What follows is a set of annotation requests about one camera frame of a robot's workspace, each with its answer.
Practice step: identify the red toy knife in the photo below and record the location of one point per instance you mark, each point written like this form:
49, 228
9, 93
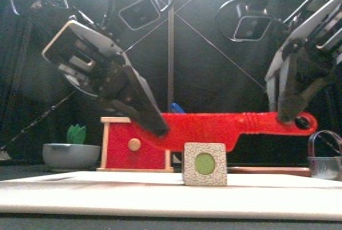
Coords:
213, 130

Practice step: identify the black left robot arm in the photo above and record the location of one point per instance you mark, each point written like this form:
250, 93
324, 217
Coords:
137, 10

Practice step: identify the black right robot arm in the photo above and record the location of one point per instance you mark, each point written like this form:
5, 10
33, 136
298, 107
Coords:
251, 24

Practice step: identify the blue toy piece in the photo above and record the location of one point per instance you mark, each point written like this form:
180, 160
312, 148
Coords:
176, 108

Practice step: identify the green toy plant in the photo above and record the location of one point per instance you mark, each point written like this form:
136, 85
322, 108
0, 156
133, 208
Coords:
76, 134

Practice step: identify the red wooden box with knob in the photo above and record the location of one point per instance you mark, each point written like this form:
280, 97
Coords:
124, 155

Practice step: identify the grey bowl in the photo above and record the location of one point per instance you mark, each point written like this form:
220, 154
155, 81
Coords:
71, 155

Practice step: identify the brown wooden tray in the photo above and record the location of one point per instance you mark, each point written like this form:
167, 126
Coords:
267, 170

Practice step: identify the toy sushi roll piece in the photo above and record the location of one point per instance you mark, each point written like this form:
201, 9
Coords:
204, 164

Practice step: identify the white cutting board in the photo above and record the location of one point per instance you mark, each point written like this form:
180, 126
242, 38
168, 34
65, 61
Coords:
133, 194

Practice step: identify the vertical metal frame pole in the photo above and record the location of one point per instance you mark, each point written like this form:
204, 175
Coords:
171, 57

